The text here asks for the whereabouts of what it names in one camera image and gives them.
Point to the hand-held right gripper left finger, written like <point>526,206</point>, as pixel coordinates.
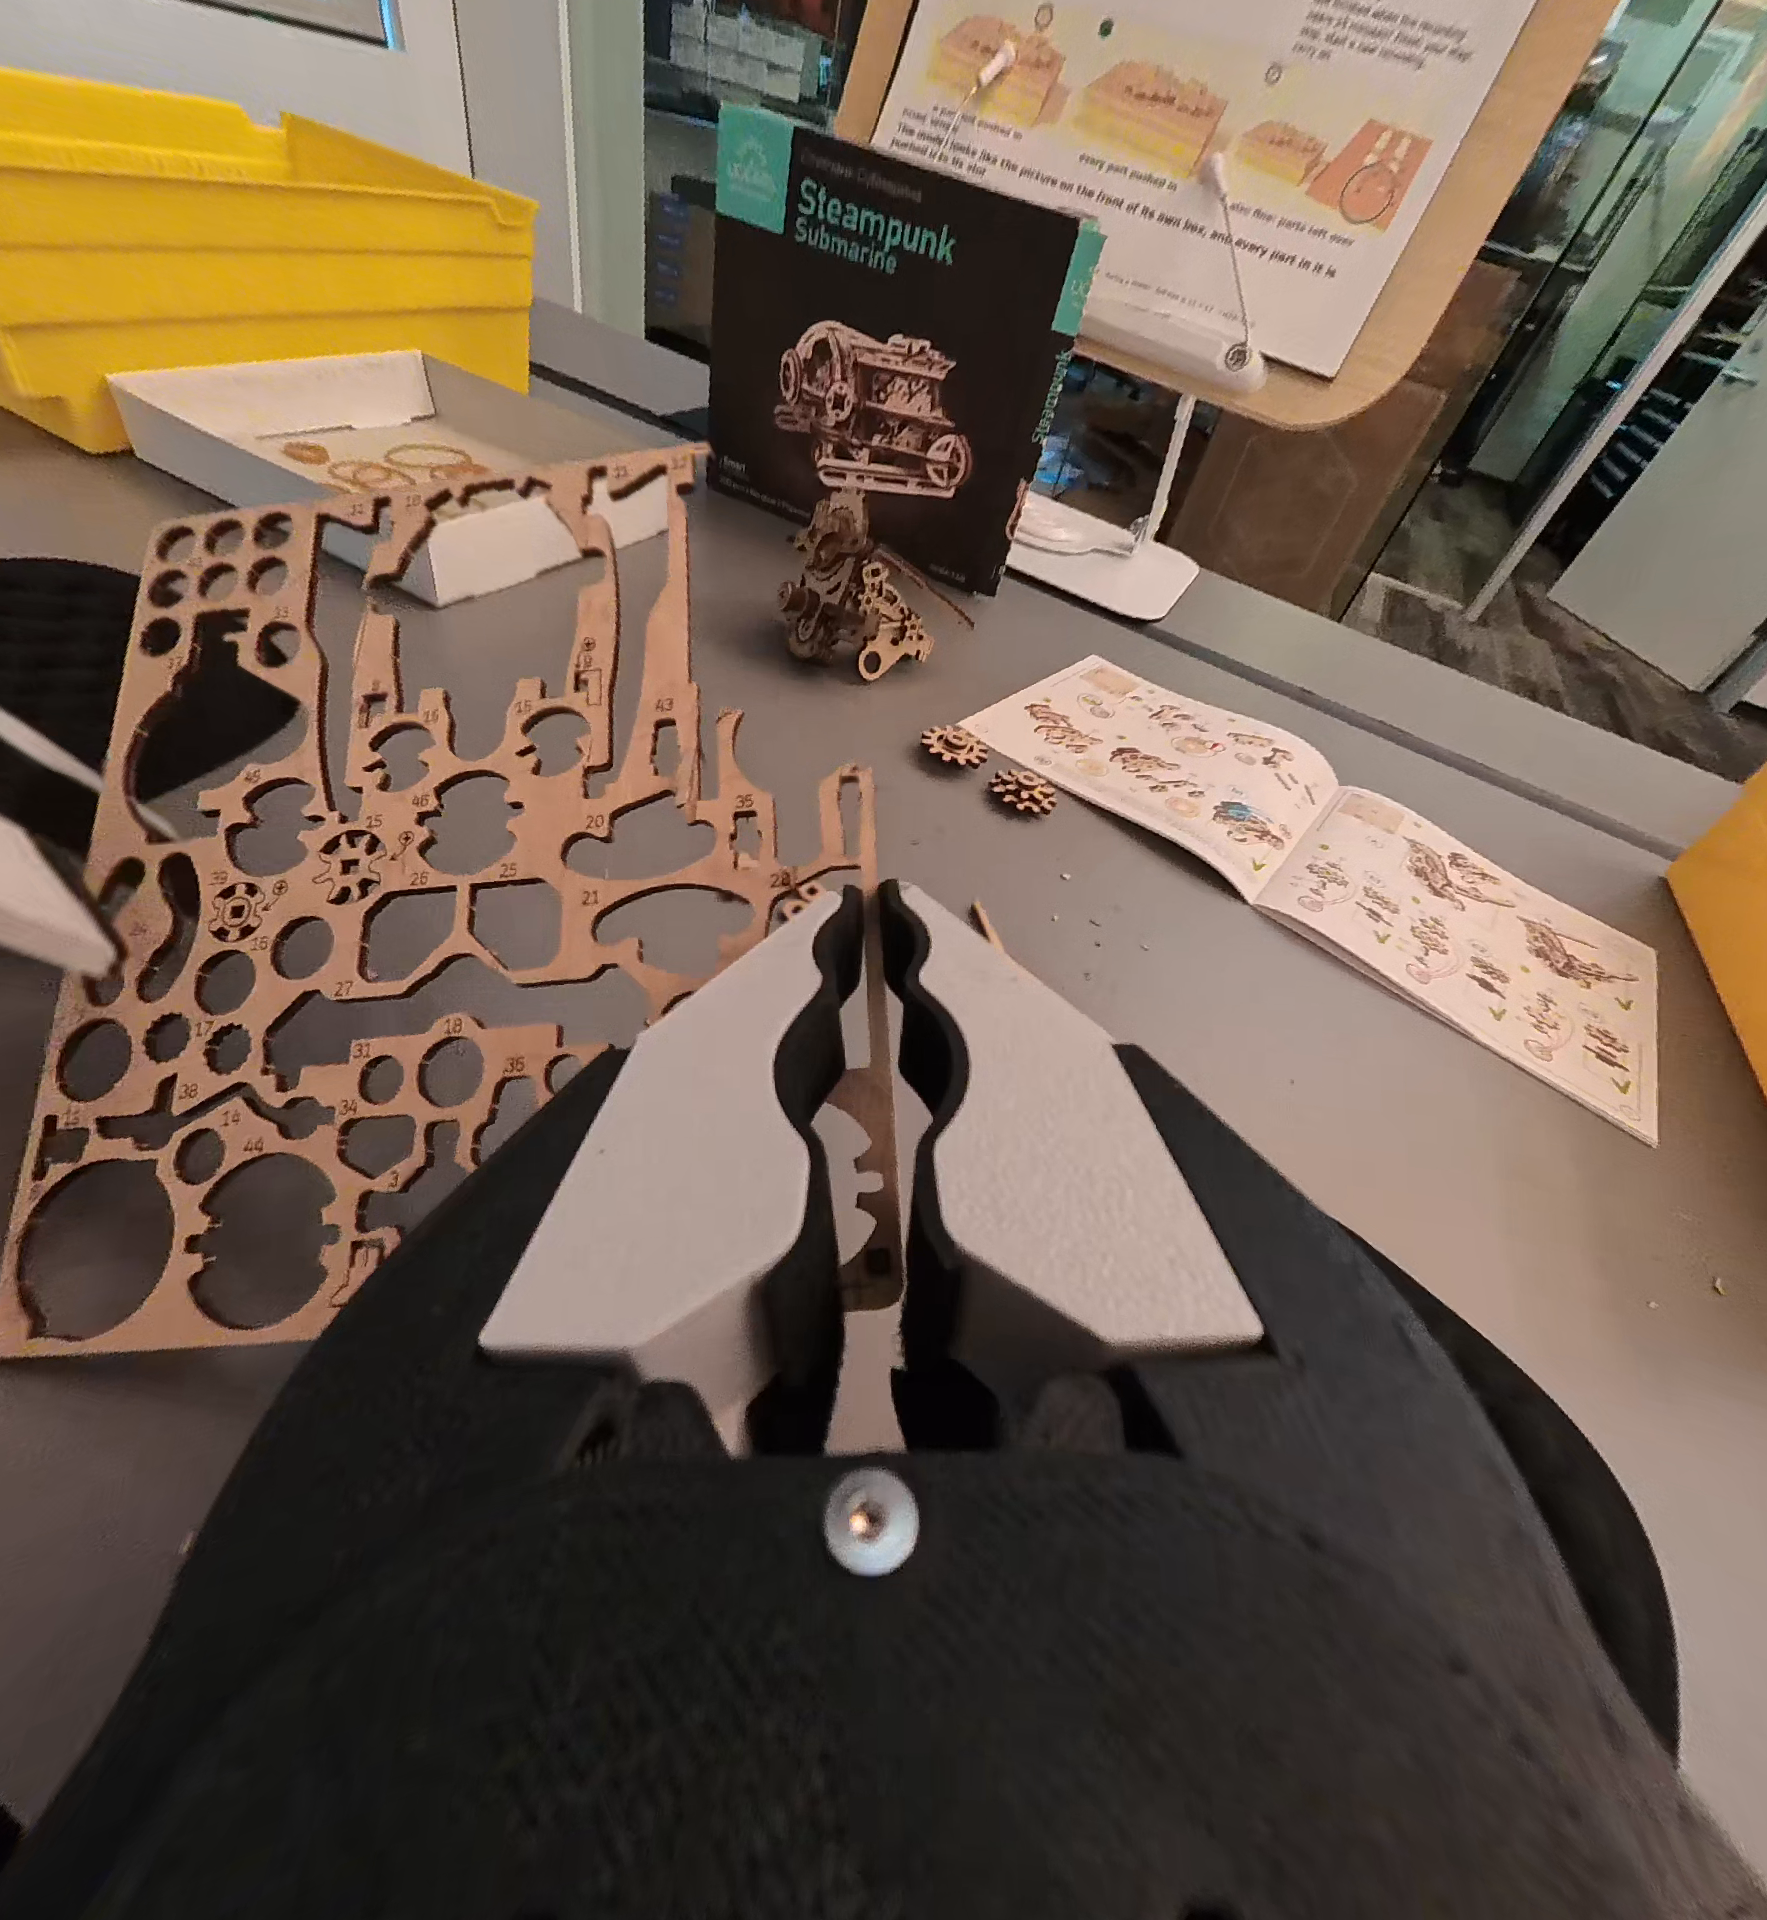
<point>658,1199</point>

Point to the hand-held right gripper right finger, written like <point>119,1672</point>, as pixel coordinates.
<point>1094,1199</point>

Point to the laser-cut wooden parts sheet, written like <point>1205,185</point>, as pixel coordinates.
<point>342,989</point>

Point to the partly built wooden model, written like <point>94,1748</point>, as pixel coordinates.
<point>854,602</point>

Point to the black model kit box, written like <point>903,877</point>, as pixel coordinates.
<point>884,270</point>

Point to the black mesh wrist pad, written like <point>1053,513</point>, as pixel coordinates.
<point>29,629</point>

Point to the white cardboard tray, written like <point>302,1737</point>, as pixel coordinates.
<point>222,435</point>

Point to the open instruction booklet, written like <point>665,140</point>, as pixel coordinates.
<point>1348,900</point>

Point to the flat wooden gear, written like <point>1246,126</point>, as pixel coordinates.
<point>1021,794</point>

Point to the bunch of tan rubber bands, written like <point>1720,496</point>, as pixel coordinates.
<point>388,464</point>

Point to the thick wooden gear with hub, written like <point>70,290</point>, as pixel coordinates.
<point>956,750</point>

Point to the white document stand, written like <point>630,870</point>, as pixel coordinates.
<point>1107,563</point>

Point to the instruction poster board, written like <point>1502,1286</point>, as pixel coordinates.
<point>1272,91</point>

